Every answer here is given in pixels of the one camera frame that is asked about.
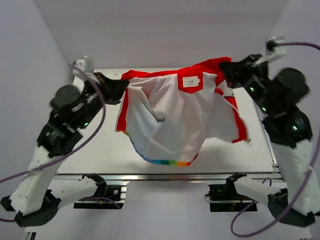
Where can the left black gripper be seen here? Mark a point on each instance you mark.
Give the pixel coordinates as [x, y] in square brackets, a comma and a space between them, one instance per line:
[114, 88]

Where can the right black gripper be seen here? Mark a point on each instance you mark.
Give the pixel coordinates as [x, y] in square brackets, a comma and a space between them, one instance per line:
[233, 71]

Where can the red rainbow kids jacket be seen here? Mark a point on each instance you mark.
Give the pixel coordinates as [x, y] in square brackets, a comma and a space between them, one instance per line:
[169, 114]

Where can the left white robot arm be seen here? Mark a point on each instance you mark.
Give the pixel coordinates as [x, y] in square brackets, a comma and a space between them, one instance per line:
[33, 202]

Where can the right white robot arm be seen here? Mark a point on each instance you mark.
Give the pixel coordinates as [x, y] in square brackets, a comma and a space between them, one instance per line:
[290, 133]

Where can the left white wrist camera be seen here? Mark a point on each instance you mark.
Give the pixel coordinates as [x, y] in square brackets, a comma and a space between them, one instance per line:
[83, 69]

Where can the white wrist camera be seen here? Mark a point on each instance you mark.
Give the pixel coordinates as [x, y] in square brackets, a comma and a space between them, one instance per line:
[274, 50]
[83, 69]

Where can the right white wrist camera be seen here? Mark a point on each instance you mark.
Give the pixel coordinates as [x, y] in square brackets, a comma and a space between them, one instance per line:
[274, 50]

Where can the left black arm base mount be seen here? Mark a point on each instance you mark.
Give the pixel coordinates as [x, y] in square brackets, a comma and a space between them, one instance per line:
[106, 196]

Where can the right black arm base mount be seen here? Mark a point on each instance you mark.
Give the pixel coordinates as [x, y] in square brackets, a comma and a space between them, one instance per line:
[223, 198]

